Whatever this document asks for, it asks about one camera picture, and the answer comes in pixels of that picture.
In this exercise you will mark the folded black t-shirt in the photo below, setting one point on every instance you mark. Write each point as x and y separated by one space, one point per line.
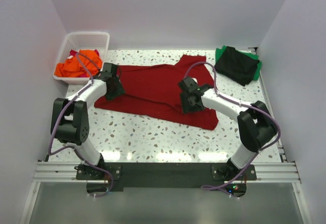
235 65

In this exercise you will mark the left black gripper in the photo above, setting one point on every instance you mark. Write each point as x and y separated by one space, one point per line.
114 88

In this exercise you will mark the folded green t-shirt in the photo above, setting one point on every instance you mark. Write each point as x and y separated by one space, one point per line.
256 66

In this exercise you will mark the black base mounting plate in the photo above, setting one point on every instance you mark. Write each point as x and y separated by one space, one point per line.
142 180

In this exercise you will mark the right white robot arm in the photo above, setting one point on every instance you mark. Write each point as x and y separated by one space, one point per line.
256 127

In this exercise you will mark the orange t-shirt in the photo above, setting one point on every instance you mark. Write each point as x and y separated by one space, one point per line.
72 68

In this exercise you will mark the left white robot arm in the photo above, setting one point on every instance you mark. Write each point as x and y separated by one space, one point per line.
70 125

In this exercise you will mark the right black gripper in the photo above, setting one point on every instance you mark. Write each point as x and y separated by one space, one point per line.
190 104

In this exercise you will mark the dark red t-shirt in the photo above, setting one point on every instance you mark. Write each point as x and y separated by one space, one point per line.
153 91

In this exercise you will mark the aluminium extrusion rail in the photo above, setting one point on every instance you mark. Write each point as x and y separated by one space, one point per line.
281 172

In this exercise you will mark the white plastic laundry basket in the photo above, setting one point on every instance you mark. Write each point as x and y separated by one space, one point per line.
82 40

